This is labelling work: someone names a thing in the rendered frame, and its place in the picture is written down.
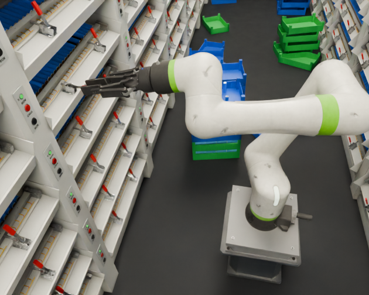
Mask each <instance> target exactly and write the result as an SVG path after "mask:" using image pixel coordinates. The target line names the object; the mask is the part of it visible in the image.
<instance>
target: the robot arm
mask: <svg viewBox="0 0 369 295"><path fill-rule="evenodd" d="M222 76H223V69H222V66H221V63H220V62H219V60H218V59H217V57H215V56H214V55H212V54H210V53H206V52H200V53H196V54H193V55H191V56H188V57H184V58H181V59H175V60H167V61H158V60H157V61H156V62H154V63H153V64H152V65H151V66H147V67H141V68H140V69H139V67H135V68H132V69H128V70H122V71H117V72H113V73H109V76H106V78H105V77H104V78H95V79H90V80H85V83H86V86H81V87H80V88H81V90H82V92H83V94H84V95H94V94H101V96H102V98H113V97H125V98H129V97H130V93H131V92H135V91H138V90H141V91H143V92H144V93H149V92H156V93H157V94H158V95H159V94H167V96H168V97H169V96H170V94H171V93H175V92H185V97H186V113H185V123H186V127H187V129H188V131H189V132H190V133H191V134H192V135H193V136H195V137H197V138H200V139H210V138H217V137H222V136H230V135H245V134H256V133H261V135H259V137H257V138H256V139H255V140H254V141H253V142H251V143H250V144H249V145H248V146H247V148H246V149H245V152H244V160H245V165H246V168H247V172H248V176H249V179H250V183H251V187H252V193H251V198H250V202H249V203H248V204H247V206H246V209H245V217H246V219H247V221H248V223H249V224H250V225H251V226H252V227H253V228H255V229H257V230H260V231H271V230H273V229H275V228H277V227H279V228H280V229H281V230H282V231H285V232H287V231H288V229H289V227H290V225H291V224H295V222H293V221H291V220H292V219H296V218H300V219H305V220H309V221H311V220H312V215H307V214H302V213H298V212H297V211H296V210H293V209H292V206H291V205H286V204H285V203H286V201H287V198H288V195H289V193H290V190H291V185H290V182H289V180H288V178H287V176H286V174H285V173H284V171H283V170H282V167H281V164H280V162H279V158H280V156H281V155H282V154H283V152H284V151H285V150H286V148H287V147H288V146H289V145H290V144H291V143H292V141H293V140H294V139H295V138H296V137H297V136H298V135H305V136H316V135H327V136H341V135H360V134H362V133H365V132H367V131H369V95H368V94H367V92H366V91H365V90H364V89H363V88H362V87H361V85H360V84H359V83H358V81H357V80H356V78H355V76H354V74H353V72H352V71H351V69H350V67H349V66H348V65H347V64H346V63H345V62H343V61H341V60H336V59H331V60H326V61H323V62H321V63H320V64H318V65H317V66H316V67H315V68H314V69H313V71H312V73H311V74H310V76H309V78H308V79H307V80H306V82H305V83H304V85H303V86H302V88H301V89H300V90H299V92H298V93H297V94H296V96H295V97H294V98H285V99H279V100H266V101H234V102H233V101H224V100H223V99H222Z"/></svg>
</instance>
